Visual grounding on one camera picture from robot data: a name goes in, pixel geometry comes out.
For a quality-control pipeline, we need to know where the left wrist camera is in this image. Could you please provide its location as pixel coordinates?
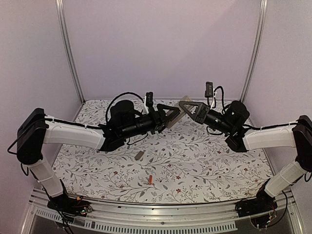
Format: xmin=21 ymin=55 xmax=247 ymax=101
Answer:
xmin=143 ymin=92 xmax=153 ymax=114

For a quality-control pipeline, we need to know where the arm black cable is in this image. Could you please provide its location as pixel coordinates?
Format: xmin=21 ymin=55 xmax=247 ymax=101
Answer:
xmin=213 ymin=85 xmax=226 ymax=114
xmin=106 ymin=92 xmax=144 ymax=120

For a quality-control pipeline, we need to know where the floral patterned table mat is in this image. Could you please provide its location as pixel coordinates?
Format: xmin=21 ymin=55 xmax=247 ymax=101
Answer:
xmin=47 ymin=98 xmax=273 ymax=204

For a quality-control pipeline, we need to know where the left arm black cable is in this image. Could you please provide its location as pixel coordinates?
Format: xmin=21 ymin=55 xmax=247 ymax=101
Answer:
xmin=106 ymin=92 xmax=144 ymax=120

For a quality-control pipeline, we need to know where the right aluminium frame post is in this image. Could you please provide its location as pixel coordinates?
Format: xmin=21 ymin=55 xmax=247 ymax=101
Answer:
xmin=240 ymin=0 xmax=268 ymax=102

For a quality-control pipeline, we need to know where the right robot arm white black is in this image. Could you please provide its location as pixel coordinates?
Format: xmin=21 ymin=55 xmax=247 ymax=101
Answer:
xmin=179 ymin=100 xmax=312 ymax=217

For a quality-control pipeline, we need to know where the aluminium frame post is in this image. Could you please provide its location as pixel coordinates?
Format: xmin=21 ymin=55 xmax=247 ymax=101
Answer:
xmin=55 ymin=0 xmax=85 ymax=104
xmin=240 ymin=0 xmax=268 ymax=102

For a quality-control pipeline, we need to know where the aluminium front rail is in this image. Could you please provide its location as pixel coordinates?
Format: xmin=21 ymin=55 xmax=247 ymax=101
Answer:
xmin=21 ymin=189 xmax=305 ymax=234

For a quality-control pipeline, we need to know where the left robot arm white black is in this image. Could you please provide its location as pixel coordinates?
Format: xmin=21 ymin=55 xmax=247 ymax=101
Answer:
xmin=12 ymin=100 xmax=180 ymax=216

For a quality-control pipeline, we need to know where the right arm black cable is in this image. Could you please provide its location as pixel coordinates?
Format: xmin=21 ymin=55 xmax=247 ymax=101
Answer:
xmin=213 ymin=85 xmax=226 ymax=114

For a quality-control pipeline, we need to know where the left aluminium frame post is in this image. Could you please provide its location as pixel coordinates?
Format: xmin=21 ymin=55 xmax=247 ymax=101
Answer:
xmin=55 ymin=0 xmax=85 ymax=104

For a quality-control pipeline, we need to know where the grey remote battery cover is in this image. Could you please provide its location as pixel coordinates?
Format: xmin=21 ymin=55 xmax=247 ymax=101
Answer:
xmin=135 ymin=151 xmax=145 ymax=161

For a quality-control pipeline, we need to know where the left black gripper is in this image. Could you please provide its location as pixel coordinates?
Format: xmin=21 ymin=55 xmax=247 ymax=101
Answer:
xmin=121 ymin=104 xmax=180 ymax=140

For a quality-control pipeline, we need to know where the orange battery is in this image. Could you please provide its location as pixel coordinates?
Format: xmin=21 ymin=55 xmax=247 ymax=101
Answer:
xmin=148 ymin=175 xmax=152 ymax=185

